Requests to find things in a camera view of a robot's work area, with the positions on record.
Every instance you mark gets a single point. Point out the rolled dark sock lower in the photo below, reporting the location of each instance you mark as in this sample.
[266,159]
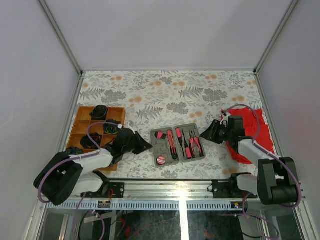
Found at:
[92,142]

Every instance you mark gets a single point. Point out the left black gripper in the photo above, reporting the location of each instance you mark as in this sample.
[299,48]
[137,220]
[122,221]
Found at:
[143,144]

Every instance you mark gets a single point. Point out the rolled dark sock top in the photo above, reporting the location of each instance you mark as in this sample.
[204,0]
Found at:
[99,112]

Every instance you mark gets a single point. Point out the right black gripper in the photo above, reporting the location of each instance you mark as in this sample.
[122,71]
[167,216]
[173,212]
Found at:
[209,134]

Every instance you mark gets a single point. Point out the red cloth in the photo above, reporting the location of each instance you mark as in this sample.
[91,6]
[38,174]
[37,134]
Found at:
[251,126]

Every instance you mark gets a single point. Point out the pink black utility knife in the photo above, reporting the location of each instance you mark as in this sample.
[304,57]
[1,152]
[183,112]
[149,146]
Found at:
[172,145]

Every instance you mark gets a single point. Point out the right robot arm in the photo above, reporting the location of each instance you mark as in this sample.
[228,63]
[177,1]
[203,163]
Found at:
[276,182]

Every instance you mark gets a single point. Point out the rolled dark sock middle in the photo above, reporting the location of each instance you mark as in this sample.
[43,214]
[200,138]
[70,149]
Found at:
[111,127]

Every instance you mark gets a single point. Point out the small red tape measure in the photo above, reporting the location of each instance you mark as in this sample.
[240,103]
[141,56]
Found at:
[161,160]

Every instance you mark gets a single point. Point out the pink black screwdriver short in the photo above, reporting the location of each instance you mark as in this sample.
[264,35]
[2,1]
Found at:
[186,147]

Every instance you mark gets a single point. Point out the pink black bit holder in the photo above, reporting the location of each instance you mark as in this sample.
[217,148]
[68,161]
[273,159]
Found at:
[160,135]

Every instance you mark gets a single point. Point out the aluminium front rail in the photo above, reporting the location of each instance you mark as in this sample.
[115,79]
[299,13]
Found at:
[212,195]

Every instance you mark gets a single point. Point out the pink black pliers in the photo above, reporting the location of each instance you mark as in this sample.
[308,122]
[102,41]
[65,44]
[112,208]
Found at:
[195,146]

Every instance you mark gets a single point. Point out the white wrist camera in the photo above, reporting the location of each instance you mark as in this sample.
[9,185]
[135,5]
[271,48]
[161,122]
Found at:
[129,126]
[224,117]

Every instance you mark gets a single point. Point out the rolled dark sock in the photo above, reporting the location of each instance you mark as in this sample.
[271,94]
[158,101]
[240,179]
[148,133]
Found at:
[92,142]
[99,112]
[111,127]

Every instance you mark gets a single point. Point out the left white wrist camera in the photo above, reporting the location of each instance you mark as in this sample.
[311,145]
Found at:
[129,126]

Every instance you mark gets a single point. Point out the rolled dark sock outside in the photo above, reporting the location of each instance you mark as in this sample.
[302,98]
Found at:
[74,151]

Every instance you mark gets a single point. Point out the grey plastic tool case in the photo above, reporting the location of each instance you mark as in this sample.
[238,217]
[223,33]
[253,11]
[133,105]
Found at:
[161,147]

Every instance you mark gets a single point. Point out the orange wooden divided tray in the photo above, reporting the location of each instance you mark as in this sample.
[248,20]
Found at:
[83,124]

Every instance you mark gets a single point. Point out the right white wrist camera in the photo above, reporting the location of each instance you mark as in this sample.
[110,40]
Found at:
[224,117]

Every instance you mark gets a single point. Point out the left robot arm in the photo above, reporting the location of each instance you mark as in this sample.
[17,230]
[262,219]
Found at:
[68,175]

